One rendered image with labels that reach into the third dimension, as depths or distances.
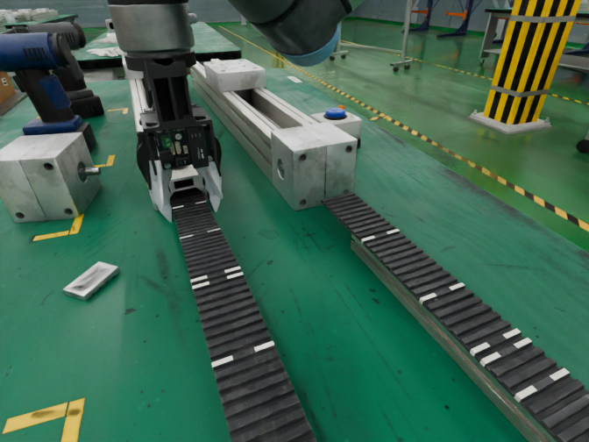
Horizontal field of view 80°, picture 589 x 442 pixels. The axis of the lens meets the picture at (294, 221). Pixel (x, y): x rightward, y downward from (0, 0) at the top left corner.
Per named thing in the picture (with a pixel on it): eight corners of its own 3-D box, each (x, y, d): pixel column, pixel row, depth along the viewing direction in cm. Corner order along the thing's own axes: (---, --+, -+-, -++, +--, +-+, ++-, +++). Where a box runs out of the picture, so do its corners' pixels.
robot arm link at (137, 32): (108, 4, 36) (188, 2, 39) (121, 53, 39) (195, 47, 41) (107, 6, 30) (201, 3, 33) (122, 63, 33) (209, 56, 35)
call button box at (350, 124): (360, 148, 72) (363, 117, 68) (317, 156, 69) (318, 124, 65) (341, 136, 78) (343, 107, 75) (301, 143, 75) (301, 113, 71)
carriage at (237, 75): (266, 99, 84) (265, 68, 80) (221, 104, 80) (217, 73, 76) (247, 85, 96) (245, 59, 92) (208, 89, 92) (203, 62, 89)
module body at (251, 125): (326, 174, 62) (328, 127, 57) (273, 186, 59) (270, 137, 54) (222, 84, 124) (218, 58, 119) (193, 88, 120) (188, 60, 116)
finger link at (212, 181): (221, 228, 47) (192, 170, 41) (211, 208, 51) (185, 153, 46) (242, 218, 47) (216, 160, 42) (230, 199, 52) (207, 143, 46)
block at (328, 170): (365, 195, 56) (372, 137, 50) (294, 211, 52) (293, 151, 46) (338, 172, 63) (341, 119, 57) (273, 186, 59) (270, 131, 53)
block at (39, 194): (97, 216, 51) (74, 155, 46) (14, 223, 50) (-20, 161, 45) (117, 185, 60) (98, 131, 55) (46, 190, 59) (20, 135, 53)
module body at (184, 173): (220, 196, 56) (212, 146, 51) (154, 210, 53) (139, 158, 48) (166, 90, 118) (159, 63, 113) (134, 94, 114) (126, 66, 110)
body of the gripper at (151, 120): (152, 181, 38) (121, 62, 32) (147, 154, 45) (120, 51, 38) (222, 168, 41) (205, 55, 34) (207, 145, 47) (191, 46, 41)
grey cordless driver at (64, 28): (109, 113, 96) (82, 22, 84) (26, 131, 84) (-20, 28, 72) (100, 108, 100) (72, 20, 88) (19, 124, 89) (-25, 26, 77)
